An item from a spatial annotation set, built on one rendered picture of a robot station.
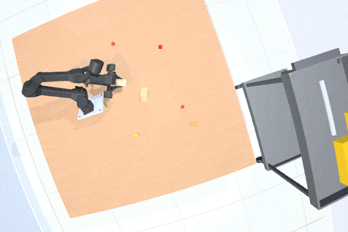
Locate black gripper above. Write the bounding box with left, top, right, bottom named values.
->
left=98, top=64, right=122, bottom=98

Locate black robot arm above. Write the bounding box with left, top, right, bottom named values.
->
left=21, top=59, right=117, bottom=115

